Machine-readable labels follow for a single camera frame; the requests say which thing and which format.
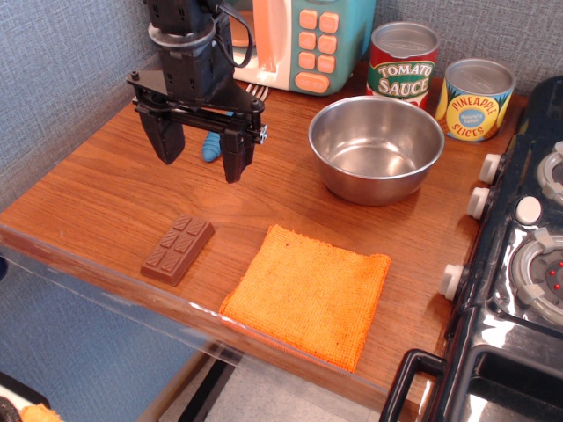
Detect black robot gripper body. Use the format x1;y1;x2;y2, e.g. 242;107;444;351
127;12;267;145

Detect white stove knob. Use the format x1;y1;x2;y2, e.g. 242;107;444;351
438;264;464;302
466;187;490;220
479;154;502;185

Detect stainless steel bowl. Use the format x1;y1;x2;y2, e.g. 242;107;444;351
308;96;445;206

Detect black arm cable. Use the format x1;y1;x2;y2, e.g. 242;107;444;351
210;0;255;69

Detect pineapple slices can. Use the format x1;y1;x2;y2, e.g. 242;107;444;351
435;58;516;142

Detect white stove knob middle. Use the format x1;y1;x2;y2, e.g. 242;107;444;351
466;187;490;220

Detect black oven door handle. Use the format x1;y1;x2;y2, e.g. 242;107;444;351
379;349;446;422

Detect white stove knob lower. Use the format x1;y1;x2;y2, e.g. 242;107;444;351
438;264;464;302

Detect orange cloth napkin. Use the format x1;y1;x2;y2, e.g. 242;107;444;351
220;225;391;373

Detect blue handled toy fork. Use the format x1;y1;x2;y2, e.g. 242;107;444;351
201;84;269;163

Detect teal toy microwave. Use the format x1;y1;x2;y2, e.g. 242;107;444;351
230;0;377;96

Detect black toy stove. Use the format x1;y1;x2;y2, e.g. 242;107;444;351
421;76;562;421

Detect orange object bottom left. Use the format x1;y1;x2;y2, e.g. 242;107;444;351
19;404;62;422

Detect clear acrylic table guard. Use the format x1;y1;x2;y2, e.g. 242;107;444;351
1;246;387;421

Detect brown toy chocolate bar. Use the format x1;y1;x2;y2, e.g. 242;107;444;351
140;215;215;286

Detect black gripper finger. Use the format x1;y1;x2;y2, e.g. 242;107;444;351
220;129;254;184
136;104;186;164

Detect white stove knob upper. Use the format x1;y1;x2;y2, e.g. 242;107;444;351
479;154;502;185

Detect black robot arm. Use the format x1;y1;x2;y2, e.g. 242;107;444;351
127;1;267;183

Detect tomato sauce can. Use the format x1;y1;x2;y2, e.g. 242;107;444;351
366;21;440;109

